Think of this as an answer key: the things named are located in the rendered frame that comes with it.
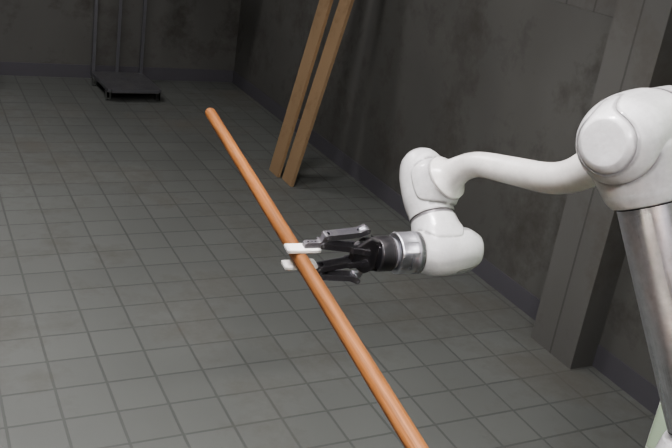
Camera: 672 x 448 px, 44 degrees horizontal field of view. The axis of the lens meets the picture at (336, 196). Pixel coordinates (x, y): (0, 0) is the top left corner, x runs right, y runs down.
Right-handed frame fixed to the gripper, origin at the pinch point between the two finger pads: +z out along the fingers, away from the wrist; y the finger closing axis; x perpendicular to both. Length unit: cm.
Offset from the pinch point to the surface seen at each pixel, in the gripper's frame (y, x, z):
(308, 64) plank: 79, 387, -146
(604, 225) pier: 67, 129, -199
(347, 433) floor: 137, 93, -72
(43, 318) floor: 145, 195, 35
